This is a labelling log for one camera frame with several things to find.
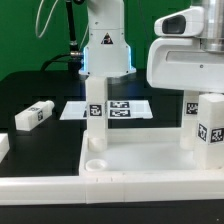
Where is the black cable at base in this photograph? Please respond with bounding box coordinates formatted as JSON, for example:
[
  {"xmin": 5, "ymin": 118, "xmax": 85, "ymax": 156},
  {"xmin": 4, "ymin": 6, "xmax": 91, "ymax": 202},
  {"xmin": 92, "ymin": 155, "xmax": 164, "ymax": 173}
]
[{"xmin": 40, "ymin": 54, "xmax": 83, "ymax": 72}]

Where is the black cable post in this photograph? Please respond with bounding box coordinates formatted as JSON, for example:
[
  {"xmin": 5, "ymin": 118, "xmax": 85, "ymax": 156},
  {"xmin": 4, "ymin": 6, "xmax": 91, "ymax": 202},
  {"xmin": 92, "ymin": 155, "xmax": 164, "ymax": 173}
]
[{"xmin": 65, "ymin": 0, "xmax": 82, "ymax": 73}]

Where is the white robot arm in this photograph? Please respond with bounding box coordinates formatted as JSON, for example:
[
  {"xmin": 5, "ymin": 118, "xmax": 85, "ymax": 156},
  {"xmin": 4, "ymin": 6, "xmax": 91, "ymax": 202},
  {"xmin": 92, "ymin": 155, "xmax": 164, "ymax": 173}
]
[{"xmin": 80, "ymin": 0, "xmax": 224, "ymax": 93}]

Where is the fiducial marker sheet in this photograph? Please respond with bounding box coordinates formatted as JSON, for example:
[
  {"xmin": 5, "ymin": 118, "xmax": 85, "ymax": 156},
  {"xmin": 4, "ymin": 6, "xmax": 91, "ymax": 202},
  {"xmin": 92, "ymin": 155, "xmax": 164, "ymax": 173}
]
[{"xmin": 60, "ymin": 100, "xmax": 153, "ymax": 120}]

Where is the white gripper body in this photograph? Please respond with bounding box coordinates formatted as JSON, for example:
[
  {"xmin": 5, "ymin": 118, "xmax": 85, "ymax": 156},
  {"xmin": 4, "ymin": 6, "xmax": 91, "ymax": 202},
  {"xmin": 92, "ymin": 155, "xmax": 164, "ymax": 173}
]
[{"xmin": 147, "ymin": 38, "xmax": 224, "ymax": 93}]

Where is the white desk tabletop tray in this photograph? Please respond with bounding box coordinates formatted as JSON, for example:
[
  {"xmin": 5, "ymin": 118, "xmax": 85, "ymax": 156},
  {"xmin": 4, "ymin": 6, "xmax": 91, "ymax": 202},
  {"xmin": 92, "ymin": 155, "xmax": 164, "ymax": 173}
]
[{"xmin": 78, "ymin": 128, "xmax": 224, "ymax": 176}]

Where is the white left fence piece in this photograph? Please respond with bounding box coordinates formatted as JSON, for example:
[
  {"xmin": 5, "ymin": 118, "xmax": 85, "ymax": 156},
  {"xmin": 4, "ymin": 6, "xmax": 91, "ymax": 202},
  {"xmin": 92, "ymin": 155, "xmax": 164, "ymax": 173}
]
[{"xmin": 0, "ymin": 133, "xmax": 9, "ymax": 162}]

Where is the white cable loop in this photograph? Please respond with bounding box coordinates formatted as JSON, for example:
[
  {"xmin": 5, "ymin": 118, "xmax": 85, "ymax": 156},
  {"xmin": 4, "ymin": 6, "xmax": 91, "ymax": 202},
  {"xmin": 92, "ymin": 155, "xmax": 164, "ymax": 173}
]
[{"xmin": 35, "ymin": 0, "xmax": 61, "ymax": 39}]

